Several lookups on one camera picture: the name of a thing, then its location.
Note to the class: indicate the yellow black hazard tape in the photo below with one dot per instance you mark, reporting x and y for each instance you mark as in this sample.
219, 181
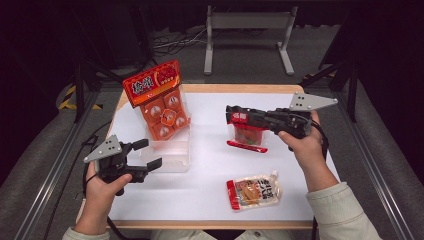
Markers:
68, 96

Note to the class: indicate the black metal stand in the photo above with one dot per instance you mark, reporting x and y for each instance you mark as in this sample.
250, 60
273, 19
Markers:
79, 90
351, 90

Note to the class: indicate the person's left hand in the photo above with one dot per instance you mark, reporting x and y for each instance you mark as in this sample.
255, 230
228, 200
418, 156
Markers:
101, 193

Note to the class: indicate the orange snack packet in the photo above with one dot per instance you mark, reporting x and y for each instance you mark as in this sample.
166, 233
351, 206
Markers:
160, 100

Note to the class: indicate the clear plastic bin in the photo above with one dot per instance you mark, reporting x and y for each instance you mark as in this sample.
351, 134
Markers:
173, 156

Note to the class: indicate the white metal stand frame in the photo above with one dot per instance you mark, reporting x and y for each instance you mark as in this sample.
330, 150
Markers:
248, 20

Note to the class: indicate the person's right hand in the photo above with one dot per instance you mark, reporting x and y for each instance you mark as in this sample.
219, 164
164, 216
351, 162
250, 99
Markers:
308, 150

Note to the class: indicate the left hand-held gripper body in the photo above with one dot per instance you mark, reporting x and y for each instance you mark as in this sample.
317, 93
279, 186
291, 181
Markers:
113, 160

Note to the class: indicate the white pouch with red edge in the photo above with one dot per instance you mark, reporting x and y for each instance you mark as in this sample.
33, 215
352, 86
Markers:
255, 191

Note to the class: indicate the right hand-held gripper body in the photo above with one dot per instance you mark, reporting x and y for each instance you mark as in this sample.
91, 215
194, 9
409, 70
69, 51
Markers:
293, 120

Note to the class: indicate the white table sheet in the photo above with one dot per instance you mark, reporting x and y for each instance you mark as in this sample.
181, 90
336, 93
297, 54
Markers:
206, 186

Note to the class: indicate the small red black snack packet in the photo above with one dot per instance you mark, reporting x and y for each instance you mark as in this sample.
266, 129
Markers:
246, 135

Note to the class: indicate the aluminium floor rail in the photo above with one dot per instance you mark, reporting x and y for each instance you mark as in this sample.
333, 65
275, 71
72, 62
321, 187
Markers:
53, 166
373, 166

